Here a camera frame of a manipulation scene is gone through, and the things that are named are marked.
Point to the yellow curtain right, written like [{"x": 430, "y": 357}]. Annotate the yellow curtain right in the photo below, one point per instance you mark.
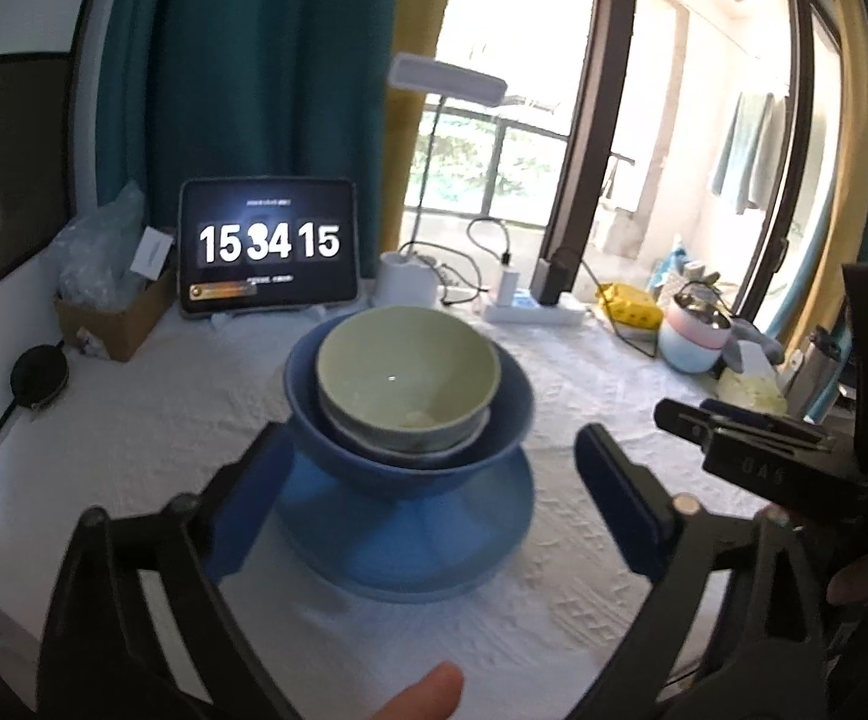
[{"x": 849, "y": 204}]

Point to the black power adapter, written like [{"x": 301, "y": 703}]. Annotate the black power adapter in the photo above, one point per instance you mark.
[{"x": 549, "y": 281}]

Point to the white phone charger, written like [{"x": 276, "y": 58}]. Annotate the white phone charger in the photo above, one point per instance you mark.
[{"x": 507, "y": 282}]

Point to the yellow tissue box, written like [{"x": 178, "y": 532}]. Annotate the yellow tissue box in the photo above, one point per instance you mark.
[{"x": 755, "y": 387}]

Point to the steel thermos bottle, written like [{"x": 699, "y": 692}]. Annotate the steel thermos bottle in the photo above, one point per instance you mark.
[{"x": 811, "y": 367}]

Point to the person's left hand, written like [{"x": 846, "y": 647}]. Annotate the person's left hand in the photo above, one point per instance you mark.
[{"x": 435, "y": 697}]

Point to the dark blue bowl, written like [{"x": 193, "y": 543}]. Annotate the dark blue bowl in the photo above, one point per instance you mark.
[{"x": 398, "y": 475}]

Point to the white lamp base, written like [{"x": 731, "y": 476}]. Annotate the white lamp base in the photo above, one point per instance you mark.
[{"x": 404, "y": 279}]

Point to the person's hand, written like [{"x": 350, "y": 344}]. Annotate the person's hand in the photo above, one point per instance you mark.
[{"x": 850, "y": 585}]

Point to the tablet showing clock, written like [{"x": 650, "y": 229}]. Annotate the tablet showing clock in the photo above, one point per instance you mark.
[{"x": 265, "y": 243}]

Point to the pink speckled bowl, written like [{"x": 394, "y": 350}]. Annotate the pink speckled bowl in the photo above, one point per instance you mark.
[{"x": 415, "y": 448}]

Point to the small white box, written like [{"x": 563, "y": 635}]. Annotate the small white box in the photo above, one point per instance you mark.
[{"x": 151, "y": 253}]

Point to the grey cloth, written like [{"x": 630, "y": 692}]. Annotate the grey cloth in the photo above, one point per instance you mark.
[{"x": 742, "y": 330}]

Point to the hanging teal towel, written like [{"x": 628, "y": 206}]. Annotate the hanging teal towel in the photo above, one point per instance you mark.
[{"x": 750, "y": 157}]

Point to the white power strip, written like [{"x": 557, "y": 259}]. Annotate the white power strip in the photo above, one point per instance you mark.
[{"x": 524, "y": 310}]

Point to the black round puck device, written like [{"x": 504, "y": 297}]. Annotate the black round puck device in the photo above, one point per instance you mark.
[{"x": 39, "y": 376}]

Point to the teal curtain left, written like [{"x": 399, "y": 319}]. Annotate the teal curtain left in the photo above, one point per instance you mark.
[{"x": 244, "y": 88}]

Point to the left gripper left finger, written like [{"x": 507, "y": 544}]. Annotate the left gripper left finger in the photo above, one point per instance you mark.
[{"x": 240, "y": 497}]

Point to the clear plastic bag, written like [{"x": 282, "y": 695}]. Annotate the clear plastic bag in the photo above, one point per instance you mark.
[{"x": 90, "y": 258}]

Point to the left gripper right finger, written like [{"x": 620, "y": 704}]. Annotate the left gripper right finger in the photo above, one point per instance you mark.
[{"x": 636, "y": 508}]

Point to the white desk lamp head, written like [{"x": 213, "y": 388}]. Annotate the white desk lamp head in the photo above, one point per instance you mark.
[{"x": 413, "y": 72}]

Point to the pink and blue stacked bowls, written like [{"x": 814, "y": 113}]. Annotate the pink and blue stacked bowls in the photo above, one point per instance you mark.
[{"x": 693, "y": 334}]

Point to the light blue plate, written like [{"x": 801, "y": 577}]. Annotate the light blue plate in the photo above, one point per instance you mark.
[{"x": 409, "y": 550}]

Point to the white knit tablecloth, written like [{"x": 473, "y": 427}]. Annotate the white knit tablecloth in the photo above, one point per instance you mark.
[{"x": 130, "y": 436}]

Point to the cardboard box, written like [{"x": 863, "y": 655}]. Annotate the cardboard box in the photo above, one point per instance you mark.
[{"x": 116, "y": 335}]

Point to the yellow snack bag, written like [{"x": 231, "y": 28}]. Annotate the yellow snack bag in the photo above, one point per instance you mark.
[{"x": 627, "y": 305}]

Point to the cream bowl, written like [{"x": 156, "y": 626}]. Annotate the cream bowl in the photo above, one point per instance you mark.
[{"x": 398, "y": 369}]

